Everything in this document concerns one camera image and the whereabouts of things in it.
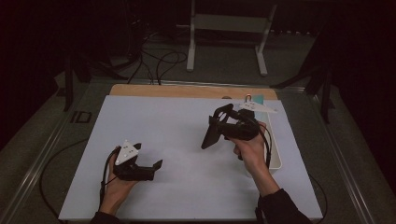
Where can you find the white metal stand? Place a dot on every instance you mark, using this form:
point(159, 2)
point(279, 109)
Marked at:
point(230, 23)

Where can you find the black floor bracket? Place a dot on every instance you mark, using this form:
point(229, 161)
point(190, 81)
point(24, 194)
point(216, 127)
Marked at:
point(81, 117)

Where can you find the person's left hand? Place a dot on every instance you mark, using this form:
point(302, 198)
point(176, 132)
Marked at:
point(116, 193)

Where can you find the white plastic bin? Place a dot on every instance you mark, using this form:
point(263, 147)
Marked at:
point(275, 155)

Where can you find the black stand legs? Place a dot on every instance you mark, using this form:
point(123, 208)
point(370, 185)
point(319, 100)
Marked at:
point(68, 90)
point(325, 99)

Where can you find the black phone case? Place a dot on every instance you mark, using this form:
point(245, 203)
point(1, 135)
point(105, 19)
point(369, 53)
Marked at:
point(211, 133)

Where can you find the white table mat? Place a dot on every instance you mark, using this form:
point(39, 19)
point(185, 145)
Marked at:
point(186, 193)

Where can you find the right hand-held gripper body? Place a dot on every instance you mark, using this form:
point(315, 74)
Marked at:
point(246, 129)

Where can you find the person's right hand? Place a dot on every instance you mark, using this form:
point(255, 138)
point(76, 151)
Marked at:
point(253, 155)

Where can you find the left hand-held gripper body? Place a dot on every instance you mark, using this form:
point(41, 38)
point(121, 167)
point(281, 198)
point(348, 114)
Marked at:
point(126, 154)

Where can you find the metal floor rail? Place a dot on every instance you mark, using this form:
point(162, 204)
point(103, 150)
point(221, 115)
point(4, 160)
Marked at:
point(345, 168)
point(202, 83)
point(34, 174)

